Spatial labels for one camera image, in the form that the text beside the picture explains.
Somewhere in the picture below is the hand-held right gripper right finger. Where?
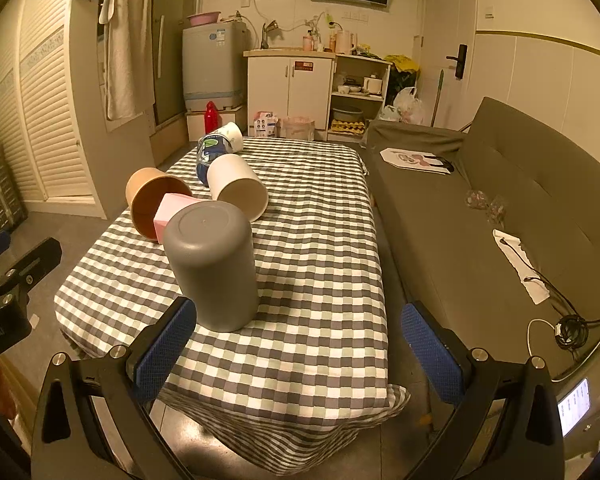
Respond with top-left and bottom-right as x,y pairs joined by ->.
400,301 -> 567,480

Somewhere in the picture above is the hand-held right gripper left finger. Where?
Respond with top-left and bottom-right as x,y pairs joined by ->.
30,296 -> 198,480

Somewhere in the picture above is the grey plastic cup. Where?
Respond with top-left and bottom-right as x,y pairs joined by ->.
163,202 -> 260,333

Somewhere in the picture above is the tan orange cup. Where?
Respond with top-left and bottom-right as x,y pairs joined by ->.
125,167 -> 194,245

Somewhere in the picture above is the pink cup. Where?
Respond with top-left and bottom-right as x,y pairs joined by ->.
153,192 -> 201,246

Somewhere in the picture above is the plain white cup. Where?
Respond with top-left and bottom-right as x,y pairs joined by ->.
207,154 -> 269,223

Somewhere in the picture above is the blue green patterned cup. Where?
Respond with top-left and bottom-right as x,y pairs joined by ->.
195,154 -> 217,187

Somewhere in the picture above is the blue patterned white cup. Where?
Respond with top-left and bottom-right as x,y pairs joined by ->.
196,121 -> 244,160

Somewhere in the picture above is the white paper sheet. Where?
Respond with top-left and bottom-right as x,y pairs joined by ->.
492,229 -> 552,305

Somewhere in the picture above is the olive green sofa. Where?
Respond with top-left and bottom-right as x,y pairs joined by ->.
364,97 -> 600,461

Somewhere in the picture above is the white louvered wardrobe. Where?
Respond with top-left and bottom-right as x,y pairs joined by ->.
0,0 -> 108,219

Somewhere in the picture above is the grey white checkered tablecloth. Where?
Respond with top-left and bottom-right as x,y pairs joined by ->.
54,136 -> 412,433

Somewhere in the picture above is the smartphone with lit screen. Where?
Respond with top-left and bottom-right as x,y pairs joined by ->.
557,379 -> 592,432

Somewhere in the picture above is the printed white tote bag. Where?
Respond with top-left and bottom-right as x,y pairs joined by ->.
380,148 -> 456,176

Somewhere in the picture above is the white washing machine stand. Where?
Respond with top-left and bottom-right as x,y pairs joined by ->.
185,105 -> 246,143

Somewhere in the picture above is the white hanging towel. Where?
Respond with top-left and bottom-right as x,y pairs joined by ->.
103,0 -> 153,122

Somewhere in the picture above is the white plastic bag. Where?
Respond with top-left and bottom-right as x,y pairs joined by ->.
378,87 -> 426,125

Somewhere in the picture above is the pink lined trash bin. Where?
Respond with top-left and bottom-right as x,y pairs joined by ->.
279,116 -> 316,142

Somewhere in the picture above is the open white shelf unit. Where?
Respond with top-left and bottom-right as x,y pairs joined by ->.
326,53 -> 393,143

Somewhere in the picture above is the grey washing machine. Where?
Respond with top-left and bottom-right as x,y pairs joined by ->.
181,21 -> 248,112

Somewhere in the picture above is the white sink cabinet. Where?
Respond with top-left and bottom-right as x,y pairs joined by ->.
243,49 -> 337,136

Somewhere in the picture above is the yellow black bag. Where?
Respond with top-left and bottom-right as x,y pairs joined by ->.
384,53 -> 422,92

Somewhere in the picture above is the pink wash basin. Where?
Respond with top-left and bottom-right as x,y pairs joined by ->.
187,11 -> 222,28

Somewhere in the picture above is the white room door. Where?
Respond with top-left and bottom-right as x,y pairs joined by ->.
420,0 -> 482,128

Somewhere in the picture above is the metal faucet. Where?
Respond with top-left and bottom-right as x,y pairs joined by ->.
260,20 -> 280,51

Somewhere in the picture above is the white charging cable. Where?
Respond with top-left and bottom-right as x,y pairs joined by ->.
526,318 -> 561,358

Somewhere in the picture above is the black coiled cable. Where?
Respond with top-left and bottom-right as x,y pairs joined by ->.
500,237 -> 600,351

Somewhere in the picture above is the green handled broom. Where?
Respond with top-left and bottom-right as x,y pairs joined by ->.
429,70 -> 446,128

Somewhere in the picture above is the black door lock handle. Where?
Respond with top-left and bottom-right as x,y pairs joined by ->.
445,44 -> 469,80

